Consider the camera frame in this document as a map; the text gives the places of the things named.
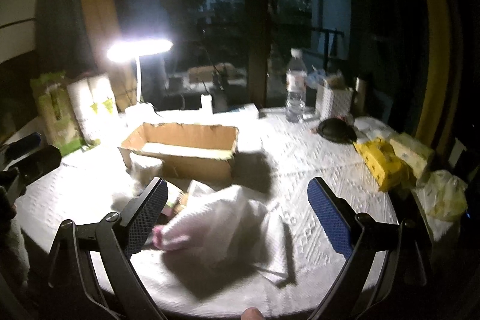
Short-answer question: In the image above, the green paper cup pack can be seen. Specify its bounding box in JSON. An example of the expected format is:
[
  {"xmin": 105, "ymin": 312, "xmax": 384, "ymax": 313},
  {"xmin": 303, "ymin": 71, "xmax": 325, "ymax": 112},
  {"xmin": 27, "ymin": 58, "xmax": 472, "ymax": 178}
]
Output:
[{"xmin": 30, "ymin": 71, "xmax": 84, "ymax": 156}]

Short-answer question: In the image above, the yellow tissue pack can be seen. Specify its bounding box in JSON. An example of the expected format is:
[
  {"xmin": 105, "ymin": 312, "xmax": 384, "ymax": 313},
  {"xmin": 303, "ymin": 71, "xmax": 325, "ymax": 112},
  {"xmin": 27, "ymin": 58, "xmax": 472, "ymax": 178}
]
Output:
[{"xmin": 354, "ymin": 137, "xmax": 413, "ymax": 193}]

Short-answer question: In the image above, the crumpled plastic bag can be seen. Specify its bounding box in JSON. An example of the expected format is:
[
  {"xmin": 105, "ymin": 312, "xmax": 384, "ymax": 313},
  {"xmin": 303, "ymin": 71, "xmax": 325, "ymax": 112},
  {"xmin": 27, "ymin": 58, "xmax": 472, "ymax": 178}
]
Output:
[{"xmin": 425, "ymin": 170, "xmax": 468, "ymax": 223}]

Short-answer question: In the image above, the paper cup sleeve pack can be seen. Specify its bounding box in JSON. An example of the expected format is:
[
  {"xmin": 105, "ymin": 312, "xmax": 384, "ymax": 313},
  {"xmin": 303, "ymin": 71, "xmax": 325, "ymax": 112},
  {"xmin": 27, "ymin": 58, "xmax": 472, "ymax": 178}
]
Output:
[{"xmin": 67, "ymin": 74, "xmax": 118, "ymax": 146}]

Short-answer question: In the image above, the pale tissue pack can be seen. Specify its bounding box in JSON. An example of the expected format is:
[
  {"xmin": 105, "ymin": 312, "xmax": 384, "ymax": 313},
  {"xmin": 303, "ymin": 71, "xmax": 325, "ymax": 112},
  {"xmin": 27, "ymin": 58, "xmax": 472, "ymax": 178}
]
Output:
[{"xmin": 390, "ymin": 133, "xmax": 434, "ymax": 179}]

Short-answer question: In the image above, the brown cardboard box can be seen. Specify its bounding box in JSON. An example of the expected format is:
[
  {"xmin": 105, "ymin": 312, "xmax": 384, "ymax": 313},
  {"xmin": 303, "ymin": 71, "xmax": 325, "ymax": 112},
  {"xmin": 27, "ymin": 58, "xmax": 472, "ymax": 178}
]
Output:
[{"xmin": 119, "ymin": 123, "xmax": 239, "ymax": 184}]

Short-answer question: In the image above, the black round object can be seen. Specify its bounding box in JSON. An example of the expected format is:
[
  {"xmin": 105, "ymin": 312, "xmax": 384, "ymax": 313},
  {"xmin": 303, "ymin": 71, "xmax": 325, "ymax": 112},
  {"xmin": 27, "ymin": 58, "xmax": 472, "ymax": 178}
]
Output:
[{"xmin": 316, "ymin": 118, "xmax": 357, "ymax": 144}]

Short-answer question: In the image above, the white embossed tablecloth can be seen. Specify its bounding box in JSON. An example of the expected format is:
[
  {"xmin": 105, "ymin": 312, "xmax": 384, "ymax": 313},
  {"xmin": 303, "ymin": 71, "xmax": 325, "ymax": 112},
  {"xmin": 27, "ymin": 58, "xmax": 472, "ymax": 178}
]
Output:
[{"xmin": 17, "ymin": 109, "xmax": 400, "ymax": 319}]

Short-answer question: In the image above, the white perforated organizer basket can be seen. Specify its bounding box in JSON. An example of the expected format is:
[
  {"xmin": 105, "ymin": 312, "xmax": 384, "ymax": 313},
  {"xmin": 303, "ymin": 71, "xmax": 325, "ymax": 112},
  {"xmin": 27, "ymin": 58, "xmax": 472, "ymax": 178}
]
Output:
[{"xmin": 316, "ymin": 73, "xmax": 353, "ymax": 120}]

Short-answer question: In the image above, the white desk lamp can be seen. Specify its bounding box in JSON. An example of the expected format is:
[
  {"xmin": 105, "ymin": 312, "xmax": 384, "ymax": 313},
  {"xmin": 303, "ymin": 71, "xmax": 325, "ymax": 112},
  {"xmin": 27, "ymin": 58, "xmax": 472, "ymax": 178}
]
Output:
[{"xmin": 106, "ymin": 37, "xmax": 173, "ymax": 117}]

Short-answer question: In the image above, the white USB charger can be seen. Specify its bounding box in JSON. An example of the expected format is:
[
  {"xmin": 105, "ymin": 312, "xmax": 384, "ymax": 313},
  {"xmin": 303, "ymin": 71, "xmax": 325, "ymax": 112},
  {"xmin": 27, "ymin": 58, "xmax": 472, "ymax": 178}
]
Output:
[{"xmin": 200, "ymin": 94, "xmax": 213, "ymax": 115}]

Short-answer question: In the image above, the white power strip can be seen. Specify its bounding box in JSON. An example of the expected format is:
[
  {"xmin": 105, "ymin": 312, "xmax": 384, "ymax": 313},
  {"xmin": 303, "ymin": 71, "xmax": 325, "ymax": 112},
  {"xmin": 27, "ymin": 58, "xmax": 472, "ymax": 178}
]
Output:
[{"xmin": 198, "ymin": 103, "xmax": 260, "ymax": 119}]

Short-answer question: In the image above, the clear plastic water bottle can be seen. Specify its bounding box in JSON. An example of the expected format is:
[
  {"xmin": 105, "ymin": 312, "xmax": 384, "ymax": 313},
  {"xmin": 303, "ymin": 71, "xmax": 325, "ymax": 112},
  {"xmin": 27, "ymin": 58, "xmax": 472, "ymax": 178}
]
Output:
[{"xmin": 286, "ymin": 48, "xmax": 307, "ymax": 123}]

